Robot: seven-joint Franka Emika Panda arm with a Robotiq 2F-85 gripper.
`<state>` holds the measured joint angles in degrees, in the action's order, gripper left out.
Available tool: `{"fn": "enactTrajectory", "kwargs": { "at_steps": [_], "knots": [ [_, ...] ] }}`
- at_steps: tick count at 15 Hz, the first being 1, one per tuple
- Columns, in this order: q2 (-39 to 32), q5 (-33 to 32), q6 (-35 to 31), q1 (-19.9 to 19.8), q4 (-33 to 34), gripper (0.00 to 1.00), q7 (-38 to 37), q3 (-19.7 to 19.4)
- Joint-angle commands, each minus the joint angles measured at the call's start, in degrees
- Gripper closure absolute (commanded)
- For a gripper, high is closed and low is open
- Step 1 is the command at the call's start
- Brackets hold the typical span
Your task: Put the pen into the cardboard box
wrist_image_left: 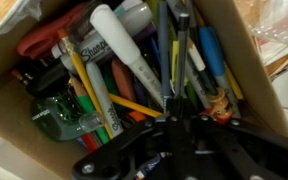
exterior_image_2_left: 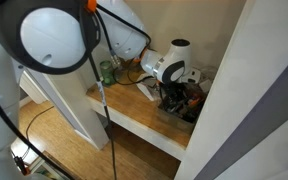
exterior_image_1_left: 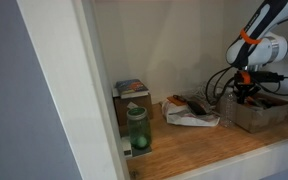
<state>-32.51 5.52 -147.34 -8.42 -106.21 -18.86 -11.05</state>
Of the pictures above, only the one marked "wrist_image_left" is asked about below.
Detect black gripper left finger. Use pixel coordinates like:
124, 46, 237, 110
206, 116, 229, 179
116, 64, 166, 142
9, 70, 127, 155
71, 97, 182, 180

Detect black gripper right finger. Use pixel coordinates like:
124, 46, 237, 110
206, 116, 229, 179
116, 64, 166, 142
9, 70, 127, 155
179, 98, 288, 180

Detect dark slim pen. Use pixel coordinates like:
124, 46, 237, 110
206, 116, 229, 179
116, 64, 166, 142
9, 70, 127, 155
173, 13, 191, 102

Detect grey blue pen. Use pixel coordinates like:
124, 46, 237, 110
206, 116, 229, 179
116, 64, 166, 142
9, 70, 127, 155
156, 0, 173, 115

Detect cardboard box of pens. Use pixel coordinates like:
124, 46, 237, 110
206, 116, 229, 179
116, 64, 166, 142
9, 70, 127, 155
0, 0, 288, 180

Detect bright orange marker cap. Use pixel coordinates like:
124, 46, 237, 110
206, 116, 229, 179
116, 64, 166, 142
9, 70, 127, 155
127, 109, 149, 123

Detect plain yellow pencil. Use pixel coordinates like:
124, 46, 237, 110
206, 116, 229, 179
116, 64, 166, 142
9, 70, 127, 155
107, 93, 164, 119

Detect red coloured pencil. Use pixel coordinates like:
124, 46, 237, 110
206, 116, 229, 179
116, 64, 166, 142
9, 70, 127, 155
81, 132, 100, 153

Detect peach plastic piece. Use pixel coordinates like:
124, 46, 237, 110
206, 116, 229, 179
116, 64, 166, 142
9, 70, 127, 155
204, 87, 236, 125

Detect silver Sharpie marker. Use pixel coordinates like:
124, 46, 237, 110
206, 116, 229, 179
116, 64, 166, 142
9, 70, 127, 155
85, 61, 125, 138

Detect thin yellow pencil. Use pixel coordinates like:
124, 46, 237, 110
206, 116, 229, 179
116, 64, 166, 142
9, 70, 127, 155
223, 62, 245, 101

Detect green coloured pencil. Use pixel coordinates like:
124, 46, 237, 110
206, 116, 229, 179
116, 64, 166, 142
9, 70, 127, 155
70, 77, 111, 145

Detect salmon orange marker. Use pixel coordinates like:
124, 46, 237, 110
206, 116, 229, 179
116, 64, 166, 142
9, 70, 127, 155
111, 58, 138, 105

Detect white and black marker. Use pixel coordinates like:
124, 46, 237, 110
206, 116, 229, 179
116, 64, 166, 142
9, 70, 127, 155
184, 37, 219, 98

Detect yellow pencil with eraser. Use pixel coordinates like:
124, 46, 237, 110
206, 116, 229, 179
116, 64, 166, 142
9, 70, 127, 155
57, 29, 115, 140

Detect yellow highlighter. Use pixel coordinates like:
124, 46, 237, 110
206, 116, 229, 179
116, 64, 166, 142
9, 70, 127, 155
170, 39, 181, 84

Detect blue capped marker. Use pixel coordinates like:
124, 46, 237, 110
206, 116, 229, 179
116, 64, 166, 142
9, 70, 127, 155
198, 26, 242, 118

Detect large grey Sharpie marker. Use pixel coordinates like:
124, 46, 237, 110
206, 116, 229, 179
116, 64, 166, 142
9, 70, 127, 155
50, 2, 154, 74

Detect black plug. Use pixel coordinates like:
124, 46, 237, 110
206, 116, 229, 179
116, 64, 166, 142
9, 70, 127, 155
11, 61, 72, 98

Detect large white marker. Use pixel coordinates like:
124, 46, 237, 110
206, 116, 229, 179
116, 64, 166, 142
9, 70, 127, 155
89, 3, 167, 108

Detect purple marker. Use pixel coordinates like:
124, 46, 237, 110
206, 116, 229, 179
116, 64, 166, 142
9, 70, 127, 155
133, 24, 159, 45

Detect red scissors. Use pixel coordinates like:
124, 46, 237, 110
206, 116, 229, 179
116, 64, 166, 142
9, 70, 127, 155
16, 3, 89, 61

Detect clear plastic sheet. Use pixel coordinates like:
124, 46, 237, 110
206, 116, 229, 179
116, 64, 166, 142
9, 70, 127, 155
0, 0, 42, 38

